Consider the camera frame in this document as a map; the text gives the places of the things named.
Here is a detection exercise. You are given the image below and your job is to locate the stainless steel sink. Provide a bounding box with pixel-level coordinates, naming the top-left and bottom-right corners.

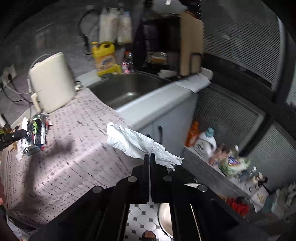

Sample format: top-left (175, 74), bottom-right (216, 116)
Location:
top-left (88, 73), bottom-right (169, 109)

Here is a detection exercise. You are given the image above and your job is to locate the silver foil snack wrapper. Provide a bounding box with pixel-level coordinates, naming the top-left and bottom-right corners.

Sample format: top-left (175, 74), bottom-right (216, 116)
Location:
top-left (16, 114), bottom-right (53, 161)

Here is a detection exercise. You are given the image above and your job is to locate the cream air fryer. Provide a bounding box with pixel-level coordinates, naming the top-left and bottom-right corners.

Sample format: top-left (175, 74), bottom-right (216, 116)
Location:
top-left (28, 52), bottom-right (76, 113)

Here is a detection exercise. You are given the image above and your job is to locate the wooden cutting board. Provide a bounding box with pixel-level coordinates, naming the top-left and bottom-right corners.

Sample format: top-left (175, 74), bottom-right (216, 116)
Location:
top-left (180, 12), bottom-right (204, 76)

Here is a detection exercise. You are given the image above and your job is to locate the white wall socket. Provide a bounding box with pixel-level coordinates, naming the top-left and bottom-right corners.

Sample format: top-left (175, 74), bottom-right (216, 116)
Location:
top-left (1, 64), bottom-right (17, 86)

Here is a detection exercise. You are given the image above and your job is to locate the red cloth on floor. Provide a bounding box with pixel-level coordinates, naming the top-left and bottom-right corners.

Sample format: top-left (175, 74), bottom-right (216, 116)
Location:
top-left (226, 196), bottom-right (249, 216)

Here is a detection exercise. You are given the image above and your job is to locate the white laundry detergent bottle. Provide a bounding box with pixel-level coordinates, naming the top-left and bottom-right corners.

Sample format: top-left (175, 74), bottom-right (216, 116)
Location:
top-left (194, 128), bottom-right (217, 160)

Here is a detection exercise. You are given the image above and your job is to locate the black dish rack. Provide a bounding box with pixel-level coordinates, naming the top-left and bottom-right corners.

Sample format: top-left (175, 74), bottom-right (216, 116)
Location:
top-left (132, 15), bottom-right (181, 75)

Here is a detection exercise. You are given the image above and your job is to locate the round beige trash bin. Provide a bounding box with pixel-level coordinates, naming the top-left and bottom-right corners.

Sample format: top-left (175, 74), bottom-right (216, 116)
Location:
top-left (158, 203), bottom-right (173, 238)

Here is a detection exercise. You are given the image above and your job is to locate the black cabinet handle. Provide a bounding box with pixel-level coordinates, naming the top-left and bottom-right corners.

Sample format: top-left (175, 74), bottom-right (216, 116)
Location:
top-left (158, 126), bottom-right (163, 144)

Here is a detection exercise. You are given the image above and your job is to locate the green white refill pouch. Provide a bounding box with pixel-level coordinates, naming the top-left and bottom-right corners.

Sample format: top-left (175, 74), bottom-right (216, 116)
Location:
top-left (218, 145), bottom-right (251, 178)

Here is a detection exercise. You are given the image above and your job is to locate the white cloth on counter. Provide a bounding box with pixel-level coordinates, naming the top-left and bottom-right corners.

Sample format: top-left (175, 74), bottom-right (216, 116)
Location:
top-left (175, 68), bottom-right (213, 93)

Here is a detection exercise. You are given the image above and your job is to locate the yellow detergent jug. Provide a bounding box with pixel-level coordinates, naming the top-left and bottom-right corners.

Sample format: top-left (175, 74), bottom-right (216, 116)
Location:
top-left (91, 42), bottom-right (122, 77)

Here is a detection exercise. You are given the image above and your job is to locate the black sandal foot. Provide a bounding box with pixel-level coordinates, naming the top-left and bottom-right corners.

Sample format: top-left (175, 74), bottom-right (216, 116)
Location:
top-left (142, 230), bottom-right (157, 241)

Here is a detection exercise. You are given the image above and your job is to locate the white tissue paper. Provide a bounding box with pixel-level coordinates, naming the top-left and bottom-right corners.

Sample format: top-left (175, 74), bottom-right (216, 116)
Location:
top-left (106, 122), bottom-right (183, 171)

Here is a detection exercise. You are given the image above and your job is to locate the orange cleaner bottle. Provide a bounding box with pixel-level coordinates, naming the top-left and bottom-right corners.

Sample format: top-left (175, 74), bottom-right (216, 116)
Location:
top-left (185, 121), bottom-right (200, 147)

